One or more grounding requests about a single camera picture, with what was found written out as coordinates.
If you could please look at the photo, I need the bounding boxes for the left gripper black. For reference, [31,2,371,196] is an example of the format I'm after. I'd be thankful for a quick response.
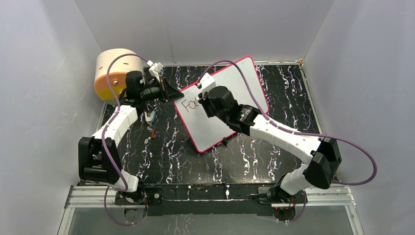
[140,77,184,104]

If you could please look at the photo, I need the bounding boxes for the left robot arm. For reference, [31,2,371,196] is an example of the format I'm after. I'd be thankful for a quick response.
[78,70,184,204]

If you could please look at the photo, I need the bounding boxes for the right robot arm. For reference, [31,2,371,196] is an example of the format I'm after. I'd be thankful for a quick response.
[198,86,342,204]

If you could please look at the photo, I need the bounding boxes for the light blue whiteboard eraser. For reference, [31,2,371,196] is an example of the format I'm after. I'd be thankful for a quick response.
[144,111,156,124]

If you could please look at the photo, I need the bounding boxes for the beige orange cylindrical container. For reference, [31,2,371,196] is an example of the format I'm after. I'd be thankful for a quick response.
[94,48,144,106]

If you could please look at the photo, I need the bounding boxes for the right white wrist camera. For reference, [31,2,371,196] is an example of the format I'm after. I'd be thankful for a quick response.
[196,73,216,100]

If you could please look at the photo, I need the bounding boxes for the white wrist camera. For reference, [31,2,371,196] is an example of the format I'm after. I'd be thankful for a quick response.
[196,73,216,100]
[146,60,164,83]

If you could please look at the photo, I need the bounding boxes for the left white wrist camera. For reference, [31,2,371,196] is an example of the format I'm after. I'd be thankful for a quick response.
[146,60,164,83]

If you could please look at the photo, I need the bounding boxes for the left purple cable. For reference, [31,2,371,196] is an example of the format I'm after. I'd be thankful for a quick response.
[101,54,153,227]

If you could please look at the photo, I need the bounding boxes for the purple cable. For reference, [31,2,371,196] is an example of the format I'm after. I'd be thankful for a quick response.
[195,60,378,187]
[101,54,153,227]

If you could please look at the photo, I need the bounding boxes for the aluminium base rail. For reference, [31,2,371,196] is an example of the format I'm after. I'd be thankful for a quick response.
[65,184,356,208]

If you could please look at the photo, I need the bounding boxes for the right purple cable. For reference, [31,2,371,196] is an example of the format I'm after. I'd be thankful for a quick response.
[195,60,378,187]

